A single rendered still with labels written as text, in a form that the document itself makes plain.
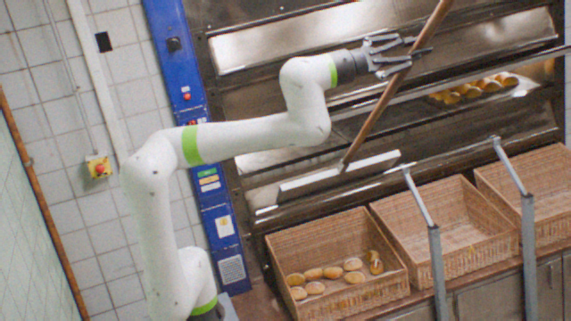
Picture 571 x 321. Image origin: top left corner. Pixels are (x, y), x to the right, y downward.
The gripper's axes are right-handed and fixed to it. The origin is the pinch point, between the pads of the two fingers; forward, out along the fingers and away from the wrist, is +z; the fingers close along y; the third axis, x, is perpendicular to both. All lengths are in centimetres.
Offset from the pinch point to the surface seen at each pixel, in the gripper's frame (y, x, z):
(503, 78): -39, -156, 133
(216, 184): -22, -140, -46
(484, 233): 40, -161, 83
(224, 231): -3, -157, -47
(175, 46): -72, -93, -50
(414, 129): -20, -143, 61
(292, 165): -21, -144, -7
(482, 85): -39, -157, 119
